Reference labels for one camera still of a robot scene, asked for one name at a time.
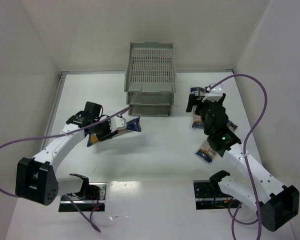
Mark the spaghetti bag blue yellow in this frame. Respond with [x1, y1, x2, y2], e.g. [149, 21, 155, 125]
[86, 117, 142, 147]

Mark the spaghetti bag white label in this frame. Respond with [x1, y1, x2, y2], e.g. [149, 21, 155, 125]
[227, 120, 238, 132]

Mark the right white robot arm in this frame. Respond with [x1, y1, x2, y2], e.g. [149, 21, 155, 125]
[186, 93, 300, 232]

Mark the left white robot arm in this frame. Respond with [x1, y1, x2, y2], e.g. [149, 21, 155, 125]
[15, 101, 194, 206]

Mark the grey three-tier tray shelf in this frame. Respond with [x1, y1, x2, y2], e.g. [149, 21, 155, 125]
[124, 42, 176, 117]

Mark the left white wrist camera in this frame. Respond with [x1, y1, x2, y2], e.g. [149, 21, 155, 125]
[109, 116, 127, 132]

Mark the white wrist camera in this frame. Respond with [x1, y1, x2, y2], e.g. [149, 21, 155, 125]
[202, 84, 224, 102]
[109, 116, 127, 132]

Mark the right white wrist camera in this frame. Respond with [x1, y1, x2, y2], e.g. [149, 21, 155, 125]
[202, 84, 224, 102]

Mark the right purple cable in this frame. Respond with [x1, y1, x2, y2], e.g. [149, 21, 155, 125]
[205, 73, 269, 240]

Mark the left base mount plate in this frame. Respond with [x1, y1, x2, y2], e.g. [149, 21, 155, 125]
[58, 182, 107, 213]

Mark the base mount plate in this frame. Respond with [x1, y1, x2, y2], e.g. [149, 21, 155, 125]
[193, 180, 239, 210]
[58, 182, 107, 213]

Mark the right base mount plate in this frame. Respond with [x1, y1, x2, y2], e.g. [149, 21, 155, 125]
[193, 180, 239, 210]

